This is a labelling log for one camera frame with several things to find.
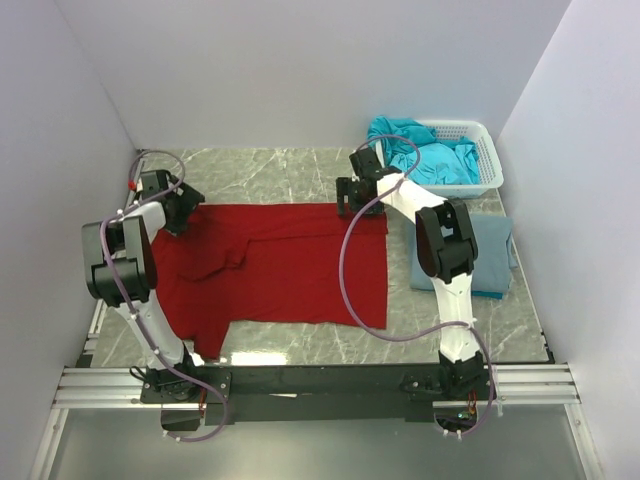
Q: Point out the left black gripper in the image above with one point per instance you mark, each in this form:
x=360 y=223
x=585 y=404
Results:
x=189 y=200

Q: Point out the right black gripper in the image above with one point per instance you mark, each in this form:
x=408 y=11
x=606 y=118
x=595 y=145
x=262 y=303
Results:
x=344 y=190

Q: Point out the red t shirt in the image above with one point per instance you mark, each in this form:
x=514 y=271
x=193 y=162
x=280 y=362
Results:
x=268 y=263

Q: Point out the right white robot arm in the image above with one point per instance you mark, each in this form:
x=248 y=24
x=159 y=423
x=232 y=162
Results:
x=446 y=249

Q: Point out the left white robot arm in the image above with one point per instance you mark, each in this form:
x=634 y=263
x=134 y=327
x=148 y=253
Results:
x=120 y=269

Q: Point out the turquoise t shirt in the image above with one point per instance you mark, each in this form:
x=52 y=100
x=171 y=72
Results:
x=409 y=145

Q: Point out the white plastic basket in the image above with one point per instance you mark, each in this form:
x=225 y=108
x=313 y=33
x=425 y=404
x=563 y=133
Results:
x=490 y=170

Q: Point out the folded grey-blue t shirt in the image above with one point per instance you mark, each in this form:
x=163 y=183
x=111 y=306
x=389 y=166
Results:
x=492 y=269

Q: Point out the black base beam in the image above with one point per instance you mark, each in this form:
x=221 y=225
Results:
x=339 y=392

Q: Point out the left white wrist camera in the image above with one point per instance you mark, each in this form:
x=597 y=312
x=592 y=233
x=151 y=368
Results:
x=135 y=184

